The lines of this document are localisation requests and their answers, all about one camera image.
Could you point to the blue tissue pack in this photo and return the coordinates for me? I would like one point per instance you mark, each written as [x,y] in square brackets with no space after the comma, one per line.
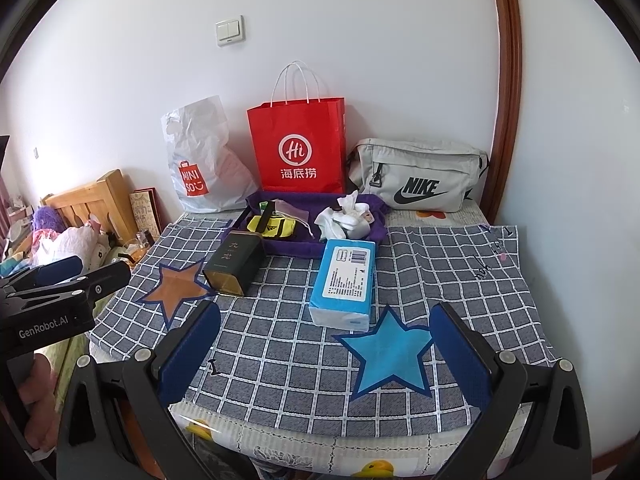
[345,280]

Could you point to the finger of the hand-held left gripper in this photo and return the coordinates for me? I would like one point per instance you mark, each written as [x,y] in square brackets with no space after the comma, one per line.
[60,265]
[107,272]

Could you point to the wooden bed headboard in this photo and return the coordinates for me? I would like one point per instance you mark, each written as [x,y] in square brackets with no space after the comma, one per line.
[95,200]

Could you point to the wooden nightstand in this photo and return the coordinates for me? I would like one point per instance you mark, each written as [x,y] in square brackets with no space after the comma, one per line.
[142,255]

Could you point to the person's left hand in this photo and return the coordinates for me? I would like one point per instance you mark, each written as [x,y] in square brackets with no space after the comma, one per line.
[40,400]

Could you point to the white light switch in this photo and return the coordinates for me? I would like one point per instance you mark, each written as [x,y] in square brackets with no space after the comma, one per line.
[230,31]

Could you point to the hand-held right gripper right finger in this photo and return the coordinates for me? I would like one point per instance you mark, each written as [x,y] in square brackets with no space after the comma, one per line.
[460,355]

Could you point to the green bed sheet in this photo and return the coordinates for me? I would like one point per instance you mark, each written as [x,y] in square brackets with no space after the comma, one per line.
[70,355]

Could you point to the orange paper star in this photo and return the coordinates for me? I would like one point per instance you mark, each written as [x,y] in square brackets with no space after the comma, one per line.
[175,287]

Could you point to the grey checked cloth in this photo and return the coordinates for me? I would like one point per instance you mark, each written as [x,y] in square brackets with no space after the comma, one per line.
[450,285]

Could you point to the blue paper star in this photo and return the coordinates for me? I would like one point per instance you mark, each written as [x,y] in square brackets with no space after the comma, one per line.
[387,355]

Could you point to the yellow mesh shoe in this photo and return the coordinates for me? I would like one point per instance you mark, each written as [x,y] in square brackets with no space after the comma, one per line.
[270,227]

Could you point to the dark green tin box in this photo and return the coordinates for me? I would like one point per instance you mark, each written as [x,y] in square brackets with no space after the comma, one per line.
[235,260]

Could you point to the white plastic shopping bag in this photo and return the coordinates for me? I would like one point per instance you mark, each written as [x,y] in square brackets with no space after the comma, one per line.
[200,145]

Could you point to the purple fabric basket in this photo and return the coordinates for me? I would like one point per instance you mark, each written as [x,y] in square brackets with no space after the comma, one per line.
[295,249]

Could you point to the brown picture book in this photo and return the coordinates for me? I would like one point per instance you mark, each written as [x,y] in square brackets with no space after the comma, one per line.
[145,212]

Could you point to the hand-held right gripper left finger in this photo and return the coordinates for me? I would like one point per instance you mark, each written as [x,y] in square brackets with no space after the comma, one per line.
[192,350]

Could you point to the grey waist bag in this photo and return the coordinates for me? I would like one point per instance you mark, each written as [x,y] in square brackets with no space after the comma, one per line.
[415,170]

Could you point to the brown wooden door frame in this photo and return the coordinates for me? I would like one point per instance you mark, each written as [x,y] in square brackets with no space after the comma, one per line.
[505,85]

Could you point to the duck printed sheet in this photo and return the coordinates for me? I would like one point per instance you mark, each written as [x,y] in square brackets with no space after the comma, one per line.
[300,450]

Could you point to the red paper bag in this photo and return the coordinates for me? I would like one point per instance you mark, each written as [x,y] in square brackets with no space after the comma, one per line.
[300,130]

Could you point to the purple plush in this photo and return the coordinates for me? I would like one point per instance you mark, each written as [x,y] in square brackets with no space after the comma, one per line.
[47,220]

